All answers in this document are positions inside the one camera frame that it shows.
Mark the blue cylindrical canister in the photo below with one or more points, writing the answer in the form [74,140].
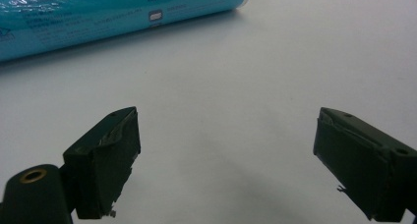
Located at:
[98,14]

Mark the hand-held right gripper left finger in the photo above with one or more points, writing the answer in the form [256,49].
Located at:
[98,165]

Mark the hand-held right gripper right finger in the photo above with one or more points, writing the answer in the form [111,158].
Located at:
[364,165]

